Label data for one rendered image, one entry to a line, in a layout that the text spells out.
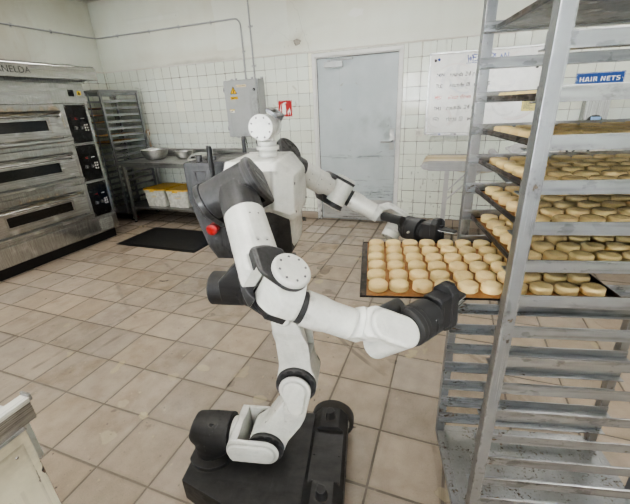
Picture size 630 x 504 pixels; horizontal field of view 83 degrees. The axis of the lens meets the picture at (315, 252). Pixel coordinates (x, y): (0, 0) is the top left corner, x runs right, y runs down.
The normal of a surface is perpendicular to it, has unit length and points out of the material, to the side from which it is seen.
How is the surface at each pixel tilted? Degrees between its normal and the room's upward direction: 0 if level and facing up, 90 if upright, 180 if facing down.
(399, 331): 46
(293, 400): 90
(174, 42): 90
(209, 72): 90
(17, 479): 90
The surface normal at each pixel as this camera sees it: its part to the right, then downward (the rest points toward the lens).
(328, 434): -0.04, -0.92
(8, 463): 0.94, 0.08
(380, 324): 0.40, -0.44
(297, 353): -0.14, 0.38
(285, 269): 0.43, -0.61
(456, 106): -0.34, 0.37
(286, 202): 0.60, 0.21
